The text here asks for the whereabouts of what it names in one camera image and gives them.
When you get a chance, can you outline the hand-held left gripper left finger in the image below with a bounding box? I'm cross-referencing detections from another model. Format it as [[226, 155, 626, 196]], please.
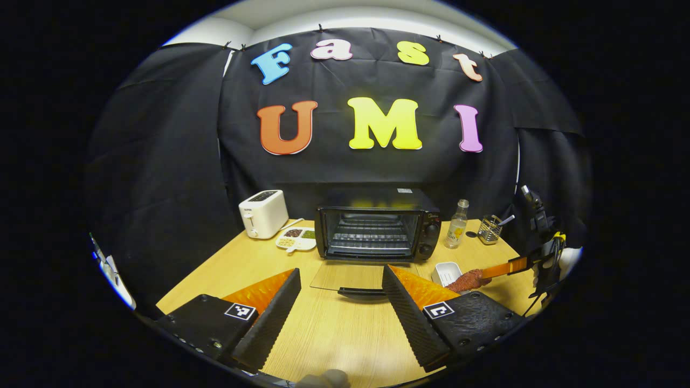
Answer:
[[154, 268, 302, 372]]

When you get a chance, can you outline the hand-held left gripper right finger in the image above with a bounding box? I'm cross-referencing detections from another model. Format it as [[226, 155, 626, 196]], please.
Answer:
[[382, 265, 532, 373]]

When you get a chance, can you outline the reddish brown meat piece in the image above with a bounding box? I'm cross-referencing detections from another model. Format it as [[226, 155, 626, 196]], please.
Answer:
[[446, 268, 492, 293]]

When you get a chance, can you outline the black electric oven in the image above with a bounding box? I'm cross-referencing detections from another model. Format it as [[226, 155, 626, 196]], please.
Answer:
[[310, 187, 441, 300]]

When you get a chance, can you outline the small white tray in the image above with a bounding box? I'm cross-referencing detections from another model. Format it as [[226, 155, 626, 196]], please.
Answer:
[[431, 262, 463, 287]]

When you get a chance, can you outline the clear glass bottle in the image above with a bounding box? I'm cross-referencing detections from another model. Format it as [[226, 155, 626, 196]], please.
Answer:
[[444, 199, 470, 249]]

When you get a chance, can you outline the white divided dish with beans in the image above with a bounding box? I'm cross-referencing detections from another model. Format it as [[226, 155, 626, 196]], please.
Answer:
[[275, 226, 317, 254]]

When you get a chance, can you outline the white toaster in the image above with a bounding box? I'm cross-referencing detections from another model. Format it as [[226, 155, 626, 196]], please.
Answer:
[[239, 190, 289, 239]]

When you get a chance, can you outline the white side desk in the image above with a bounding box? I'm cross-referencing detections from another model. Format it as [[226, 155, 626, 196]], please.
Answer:
[[89, 233, 136, 310]]

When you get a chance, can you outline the black backdrop cloth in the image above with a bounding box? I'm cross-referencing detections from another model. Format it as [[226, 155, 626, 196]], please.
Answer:
[[86, 27, 594, 318]]

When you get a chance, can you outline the wire mesh cutlery holder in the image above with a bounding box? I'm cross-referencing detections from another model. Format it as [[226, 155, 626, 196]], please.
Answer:
[[478, 214, 503, 245]]

